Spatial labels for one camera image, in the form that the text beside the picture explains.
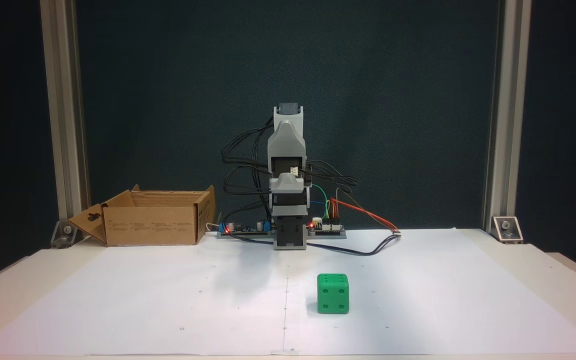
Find black circuit board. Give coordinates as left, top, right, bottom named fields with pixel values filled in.
left=308, top=217, right=345, bottom=233

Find grey board mounting plate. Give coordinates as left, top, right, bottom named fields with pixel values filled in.
left=216, top=229, right=348, bottom=241

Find brown cardboard box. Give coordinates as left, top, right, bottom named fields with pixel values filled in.
left=67, top=184, right=217, bottom=247

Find green wire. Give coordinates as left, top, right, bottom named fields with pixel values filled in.
left=311, top=185, right=331, bottom=222

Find black servo cable bundle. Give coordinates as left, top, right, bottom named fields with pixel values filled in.
left=221, top=116, right=275, bottom=236
left=305, top=160, right=359, bottom=195

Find green dice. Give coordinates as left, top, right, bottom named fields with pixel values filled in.
left=316, top=273, right=350, bottom=315

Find blue circuit board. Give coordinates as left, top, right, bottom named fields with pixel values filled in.
left=218, top=220, right=274, bottom=235

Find orange and red wires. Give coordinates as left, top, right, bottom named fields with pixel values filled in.
left=330, top=197, right=400, bottom=234

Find metal corner bracket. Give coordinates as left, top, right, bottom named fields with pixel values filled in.
left=491, top=215, right=524, bottom=245
left=49, top=219, right=80, bottom=249

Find aluminium frame post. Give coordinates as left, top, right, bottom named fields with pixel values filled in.
left=482, top=0, right=533, bottom=235
left=39, top=0, right=92, bottom=236

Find black cable with white plug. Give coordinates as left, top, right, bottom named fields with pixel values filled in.
left=225, top=231, right=403, bottom=257

